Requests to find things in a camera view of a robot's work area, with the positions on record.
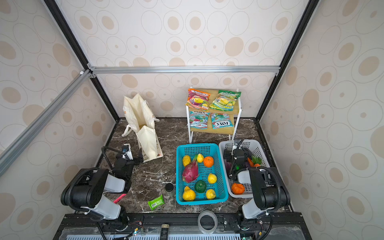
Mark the green bell pepper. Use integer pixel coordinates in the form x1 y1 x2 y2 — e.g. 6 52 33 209
195 180 207 194

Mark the pink dragon fruit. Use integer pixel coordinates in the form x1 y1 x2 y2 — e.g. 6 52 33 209
182 155 199 183

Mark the cream canvas grocery bag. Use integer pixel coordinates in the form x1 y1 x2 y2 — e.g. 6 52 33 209
122 94 163 162

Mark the large yellow pear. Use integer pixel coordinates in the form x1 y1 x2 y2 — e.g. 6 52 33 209
182 186 196 202

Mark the red candy bag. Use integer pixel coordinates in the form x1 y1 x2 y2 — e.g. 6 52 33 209
186 89 211 112

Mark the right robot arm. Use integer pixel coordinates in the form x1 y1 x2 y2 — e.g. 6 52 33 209
219 140 291 221

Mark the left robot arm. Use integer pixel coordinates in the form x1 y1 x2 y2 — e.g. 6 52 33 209
61 144 143 226

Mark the teal Fox's candy bag right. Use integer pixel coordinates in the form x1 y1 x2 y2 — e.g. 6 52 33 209
211 113 233 130

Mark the teal candy bag left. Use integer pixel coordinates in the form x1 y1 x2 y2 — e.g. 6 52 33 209
189 111 209 130

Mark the green spring tea candy bag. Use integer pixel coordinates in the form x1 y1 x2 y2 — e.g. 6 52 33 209
210 90 241 112

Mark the orange carrot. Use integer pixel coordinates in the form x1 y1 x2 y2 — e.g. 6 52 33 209
248 156 262 168

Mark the white plastic basket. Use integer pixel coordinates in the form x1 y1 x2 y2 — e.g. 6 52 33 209
219 139 278 202

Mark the pink marker pen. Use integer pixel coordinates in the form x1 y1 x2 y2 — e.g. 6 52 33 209
114 194 127 204

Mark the orange tangerine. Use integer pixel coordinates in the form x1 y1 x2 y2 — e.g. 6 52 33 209
203 156 214 168

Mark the yellow lemon middle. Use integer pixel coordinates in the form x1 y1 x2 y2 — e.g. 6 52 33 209
207 174 218 184

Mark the yellow lemon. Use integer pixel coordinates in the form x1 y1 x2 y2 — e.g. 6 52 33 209
206 189 216 200
207 174 218 184

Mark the small yellow fruit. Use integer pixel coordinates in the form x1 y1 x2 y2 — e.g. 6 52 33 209
196 154 204 163

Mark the teal plastic basket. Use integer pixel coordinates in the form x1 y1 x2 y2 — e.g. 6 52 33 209
176 143 229 206

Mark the yellow lemon front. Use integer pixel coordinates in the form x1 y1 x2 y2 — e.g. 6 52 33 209
206 189 216 200

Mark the green wipes packet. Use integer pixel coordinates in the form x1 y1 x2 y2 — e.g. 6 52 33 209
148 195 165 211

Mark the dark small jar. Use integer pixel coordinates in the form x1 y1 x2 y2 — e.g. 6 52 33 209
165 183 176 197

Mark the yellow starfruit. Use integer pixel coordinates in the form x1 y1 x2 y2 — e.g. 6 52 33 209
182 155 192 167

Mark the white wooden two-tier shelf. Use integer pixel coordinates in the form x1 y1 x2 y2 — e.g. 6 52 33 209
186 87 242 144

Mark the clear tape roll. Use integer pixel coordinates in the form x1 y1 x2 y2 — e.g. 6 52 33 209
198 210 218 235

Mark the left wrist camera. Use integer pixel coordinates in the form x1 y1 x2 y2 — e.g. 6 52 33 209
122 143 134 161

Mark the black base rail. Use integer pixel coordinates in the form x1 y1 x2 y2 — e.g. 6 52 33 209
54 213 311 240

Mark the aluminium frame bar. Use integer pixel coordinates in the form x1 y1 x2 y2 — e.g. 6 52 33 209
1 66 281 175

